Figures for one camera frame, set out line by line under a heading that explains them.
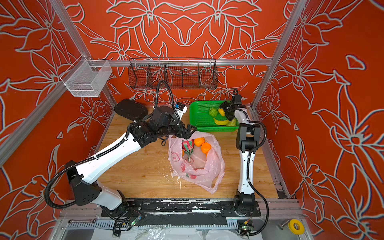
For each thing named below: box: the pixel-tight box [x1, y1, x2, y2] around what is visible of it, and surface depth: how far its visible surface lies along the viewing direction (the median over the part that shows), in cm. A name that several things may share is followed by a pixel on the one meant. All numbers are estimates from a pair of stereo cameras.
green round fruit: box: [209, 107, 218, 117], surface depth 110 cm
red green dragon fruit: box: [181, 139, 195, 163], surface depth 91 cm
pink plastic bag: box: [168, 131, 225, 194], surface depth 81 cm
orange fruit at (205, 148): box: [200, 142, 212, 158], surface depth 92 cm
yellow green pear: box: [226, 117, 238, 127], surface depth 102 cm
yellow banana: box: [213, 118, 230, 126], surface depth 107 cm
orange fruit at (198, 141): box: [194, 137, 206, 147], surface depth 94 cm
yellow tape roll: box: [288, 219, 305, 235], surface depth 69 cm
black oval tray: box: [114, 99, 149, 121], surface depth 113 cm
